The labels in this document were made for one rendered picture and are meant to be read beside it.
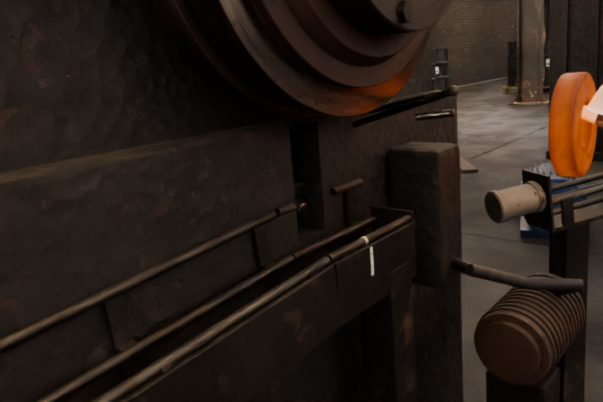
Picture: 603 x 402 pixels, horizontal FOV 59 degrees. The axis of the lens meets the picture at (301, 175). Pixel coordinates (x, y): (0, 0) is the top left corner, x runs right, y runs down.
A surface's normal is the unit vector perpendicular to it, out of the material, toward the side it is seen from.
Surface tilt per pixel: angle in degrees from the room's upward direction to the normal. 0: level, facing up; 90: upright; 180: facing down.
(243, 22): 90
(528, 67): 90
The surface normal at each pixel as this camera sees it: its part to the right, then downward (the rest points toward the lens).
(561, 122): -0.65, 0.04
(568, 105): -0.60, -0.29
